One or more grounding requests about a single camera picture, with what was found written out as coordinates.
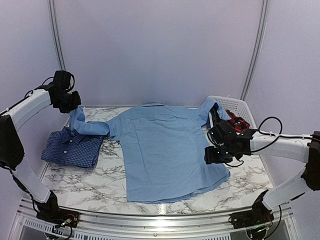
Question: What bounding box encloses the light blue long sleeve shirt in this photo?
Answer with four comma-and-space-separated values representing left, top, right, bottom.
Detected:
69, 98, 230, 204

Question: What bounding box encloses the red black plaid shirt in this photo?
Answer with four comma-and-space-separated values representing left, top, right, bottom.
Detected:
225, 109, 250, 133

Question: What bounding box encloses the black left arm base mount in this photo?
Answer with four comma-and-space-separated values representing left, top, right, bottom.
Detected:
34, 195, 80, 228

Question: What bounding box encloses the aluminium corner post right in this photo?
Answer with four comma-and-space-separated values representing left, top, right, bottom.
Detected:
240, 0, 270, 101

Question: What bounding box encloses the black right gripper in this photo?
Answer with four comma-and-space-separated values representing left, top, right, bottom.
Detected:
204, 143, 234, 165

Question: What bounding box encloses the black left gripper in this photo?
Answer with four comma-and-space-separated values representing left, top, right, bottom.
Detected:
54, 90, 81, 114

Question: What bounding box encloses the aluminium corner post left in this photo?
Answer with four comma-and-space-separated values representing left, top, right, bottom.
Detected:
47, 0, 66, 71

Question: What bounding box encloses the aluminium front frame rail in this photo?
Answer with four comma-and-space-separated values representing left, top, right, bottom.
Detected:
9, 197, 301, 240

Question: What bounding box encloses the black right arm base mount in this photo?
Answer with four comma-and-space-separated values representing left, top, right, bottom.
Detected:
228, 191, 275, 229

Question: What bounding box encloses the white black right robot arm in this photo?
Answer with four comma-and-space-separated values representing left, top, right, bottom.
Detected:
204, 120, 320, 224

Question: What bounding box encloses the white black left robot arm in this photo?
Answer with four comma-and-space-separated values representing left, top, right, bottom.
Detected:
0, 70, 81, 223

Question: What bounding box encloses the white plastic laundry basket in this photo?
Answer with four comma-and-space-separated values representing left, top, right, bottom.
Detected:
208, 95, 257, 129

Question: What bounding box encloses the aluminium corner post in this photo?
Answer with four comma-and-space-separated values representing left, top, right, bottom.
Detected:
240, 0, 270, 101
47, 0, 66, 71

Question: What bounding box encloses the navy checked folded shirt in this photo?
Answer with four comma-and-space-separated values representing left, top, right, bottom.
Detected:
41, 127, 104, 169

